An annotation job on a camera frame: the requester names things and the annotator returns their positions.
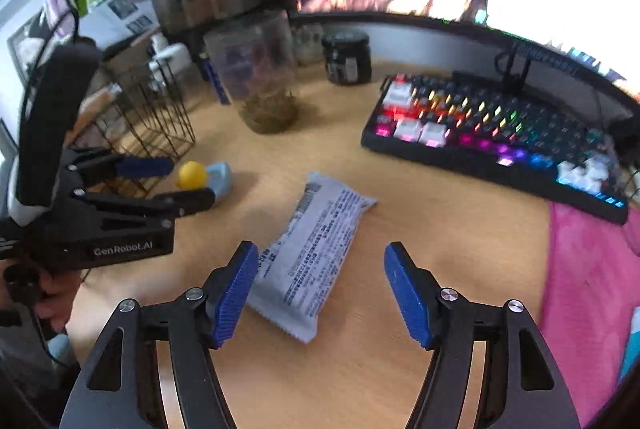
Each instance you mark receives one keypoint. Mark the white blue snack packet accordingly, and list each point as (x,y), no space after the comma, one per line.
(298,271)

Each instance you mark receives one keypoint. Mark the blue milk carton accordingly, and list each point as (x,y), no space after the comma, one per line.
(213,79)

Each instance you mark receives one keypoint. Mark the white round container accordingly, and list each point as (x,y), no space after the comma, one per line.
(167,59)

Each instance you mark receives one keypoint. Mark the black lidded jar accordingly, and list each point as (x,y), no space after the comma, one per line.
(347,57)

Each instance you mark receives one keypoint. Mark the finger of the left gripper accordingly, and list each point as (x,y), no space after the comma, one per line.
(164,206)
(110,167)

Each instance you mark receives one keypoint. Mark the RGB backlit keyboard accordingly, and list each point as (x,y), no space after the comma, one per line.
(476,130)

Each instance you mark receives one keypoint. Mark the person's left hand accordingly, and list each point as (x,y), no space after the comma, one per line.
(56,297)

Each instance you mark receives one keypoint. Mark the clear plastic jar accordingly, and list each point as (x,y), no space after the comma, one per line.
(253,57)

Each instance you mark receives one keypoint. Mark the pink desk mat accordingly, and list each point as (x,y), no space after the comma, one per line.
(590,297)

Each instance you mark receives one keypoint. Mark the yellow rubber duck toy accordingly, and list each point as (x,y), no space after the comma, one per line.
(195,176)

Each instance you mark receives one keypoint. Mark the black wire basket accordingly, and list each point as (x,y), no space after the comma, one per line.
(141,112)

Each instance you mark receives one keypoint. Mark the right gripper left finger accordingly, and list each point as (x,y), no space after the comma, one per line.
(119,385)

